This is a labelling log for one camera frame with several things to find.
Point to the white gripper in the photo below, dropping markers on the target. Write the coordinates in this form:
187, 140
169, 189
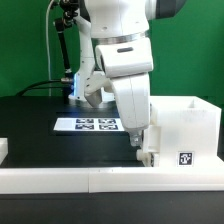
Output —
127, 65

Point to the white front drawer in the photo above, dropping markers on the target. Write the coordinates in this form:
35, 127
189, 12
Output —
147, 158

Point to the white drawer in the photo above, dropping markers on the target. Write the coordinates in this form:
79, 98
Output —
153, 115
147, 158

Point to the white drawer cabinet box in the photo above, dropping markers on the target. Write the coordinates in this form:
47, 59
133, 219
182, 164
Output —
186, 134

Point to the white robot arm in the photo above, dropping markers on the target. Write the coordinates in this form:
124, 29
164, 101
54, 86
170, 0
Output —
108, 22

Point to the white front fence bar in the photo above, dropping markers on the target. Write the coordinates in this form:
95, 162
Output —
98, 180

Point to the paper marker sheet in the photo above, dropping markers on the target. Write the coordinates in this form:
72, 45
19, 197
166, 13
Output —
88, 124

